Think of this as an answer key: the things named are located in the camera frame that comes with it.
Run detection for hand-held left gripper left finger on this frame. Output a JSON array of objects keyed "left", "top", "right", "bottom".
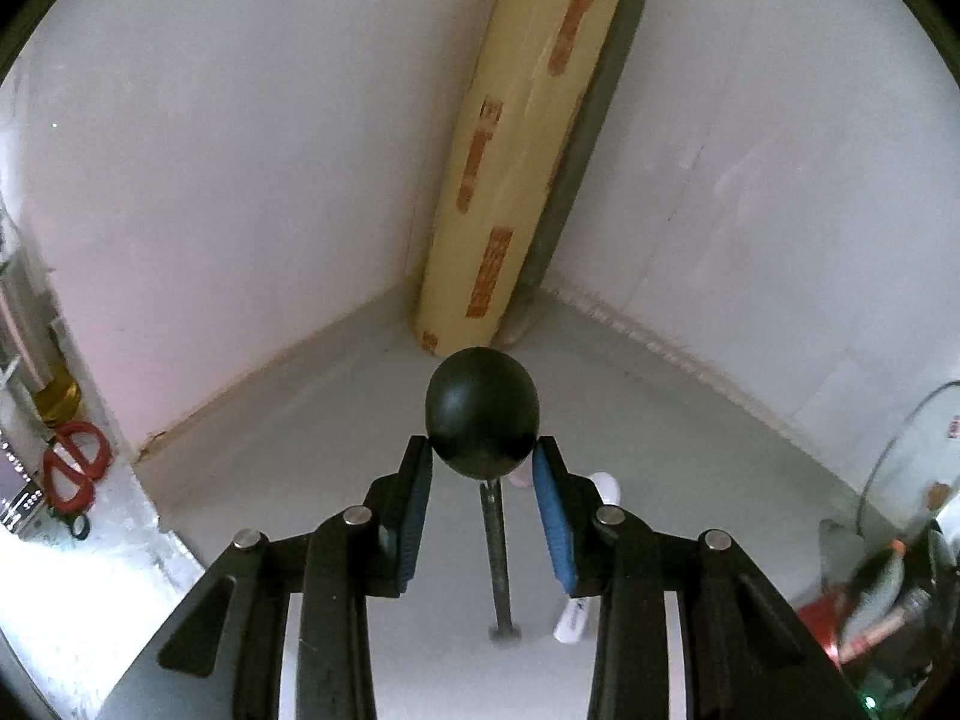
[{"left": 154, "top": 435, "right": 434, "bottom": 720}]

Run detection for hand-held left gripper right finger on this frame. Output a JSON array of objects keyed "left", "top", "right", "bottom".
[{"left": 530, "top": 435, "right": 848, "bottom": 720}]

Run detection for red metal canister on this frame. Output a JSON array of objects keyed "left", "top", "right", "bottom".
[{"left": 795, "top": 585, "right": 960, "bottom": 691}]

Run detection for slim printed white spoon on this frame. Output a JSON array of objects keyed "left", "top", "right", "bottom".
[{"left": 510, "top": 469, "right": 625, "bottom": 646}]

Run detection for black plastic spoon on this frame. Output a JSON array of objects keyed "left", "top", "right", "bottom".
[{"left": 425, "top": 346, "right": 542, "bottom": 642}]

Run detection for stainless steel gas stove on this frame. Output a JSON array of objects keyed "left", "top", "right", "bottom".
[{"left": 817, "top": 516, "right": 871, "bottom": 586}]

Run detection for glass pan lid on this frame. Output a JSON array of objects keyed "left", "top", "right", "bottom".
[{"left": 855, "top": 382, "right": 960, "bottom": 541}]

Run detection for aluminium foil sheet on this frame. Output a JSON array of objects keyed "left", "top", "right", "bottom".
[{"left": 0, "top": 457, "right": 215, "bottom": 691}]

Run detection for yellow cling film roll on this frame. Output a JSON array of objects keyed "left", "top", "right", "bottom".
[{"left": 412, "top": 0, "right": 642, "bottom": 355}]

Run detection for glass oil bottle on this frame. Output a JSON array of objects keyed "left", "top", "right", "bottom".
[{"left": 0, "top": 217, "right": 82, "bottom": 428}]

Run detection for smartphone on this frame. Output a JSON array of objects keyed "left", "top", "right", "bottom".
[{"left": 0, "top": 427, "right": 42, "bottom": 537}]

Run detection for red handled scissors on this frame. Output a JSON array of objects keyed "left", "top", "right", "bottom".
[{"left": 41, "top": 422, "right": 113, "bottom": 541}]

